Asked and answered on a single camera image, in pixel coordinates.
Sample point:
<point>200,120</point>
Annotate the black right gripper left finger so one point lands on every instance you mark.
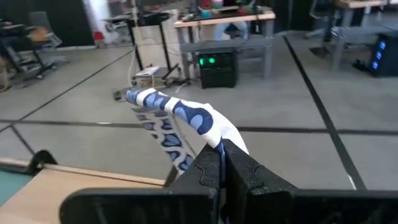
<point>192,202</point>

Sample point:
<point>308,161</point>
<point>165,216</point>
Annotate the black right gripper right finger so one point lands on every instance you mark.
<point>264,202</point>

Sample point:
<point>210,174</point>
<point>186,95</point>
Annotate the blue white patterned paper bowl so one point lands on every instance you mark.
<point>192,118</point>

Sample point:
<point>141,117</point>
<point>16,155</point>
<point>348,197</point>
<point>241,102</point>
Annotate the black computer tower green lights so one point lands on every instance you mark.
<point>217,71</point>

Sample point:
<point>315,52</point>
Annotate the white flat box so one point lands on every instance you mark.
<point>146,71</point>

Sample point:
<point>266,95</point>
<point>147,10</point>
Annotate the beige panel on black stand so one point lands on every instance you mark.
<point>152,43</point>

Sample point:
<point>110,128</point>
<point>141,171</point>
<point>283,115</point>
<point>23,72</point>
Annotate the green table mat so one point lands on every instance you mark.
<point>9,186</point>

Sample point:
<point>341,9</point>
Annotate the wooden top desk grey legs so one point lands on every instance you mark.
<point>224,19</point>

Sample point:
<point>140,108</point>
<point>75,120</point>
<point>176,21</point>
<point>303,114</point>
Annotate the black computer tower blue lights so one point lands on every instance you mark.
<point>385,56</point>

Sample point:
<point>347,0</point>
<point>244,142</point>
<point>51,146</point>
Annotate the red small object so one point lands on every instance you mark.
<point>98,35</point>

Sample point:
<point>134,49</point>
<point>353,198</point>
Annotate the grey workbench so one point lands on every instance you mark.
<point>351,31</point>

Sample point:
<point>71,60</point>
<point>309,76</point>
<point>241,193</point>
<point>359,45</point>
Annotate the black office chair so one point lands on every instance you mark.
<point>323,18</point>

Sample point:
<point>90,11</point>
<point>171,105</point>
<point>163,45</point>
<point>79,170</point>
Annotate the grey office chair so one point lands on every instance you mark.
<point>43,28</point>

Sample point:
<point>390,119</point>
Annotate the black equipment cart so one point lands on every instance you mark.
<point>18,49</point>

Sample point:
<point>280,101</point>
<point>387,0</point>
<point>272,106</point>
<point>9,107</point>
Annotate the black shelf bracket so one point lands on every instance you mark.
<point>171,179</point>
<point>43,160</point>

